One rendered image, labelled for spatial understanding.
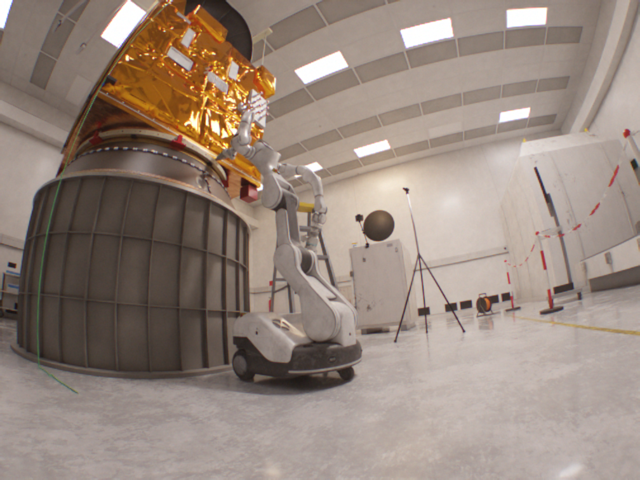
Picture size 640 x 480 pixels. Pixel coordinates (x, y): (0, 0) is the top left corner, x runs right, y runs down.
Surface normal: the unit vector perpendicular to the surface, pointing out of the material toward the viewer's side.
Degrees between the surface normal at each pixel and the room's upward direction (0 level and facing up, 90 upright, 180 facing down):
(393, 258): 90
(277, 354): 90
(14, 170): 90
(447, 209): 90
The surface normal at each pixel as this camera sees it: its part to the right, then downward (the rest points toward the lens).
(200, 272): 0.88, -0.20
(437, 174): -0.45, -0.23
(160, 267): 0.73, -0.25
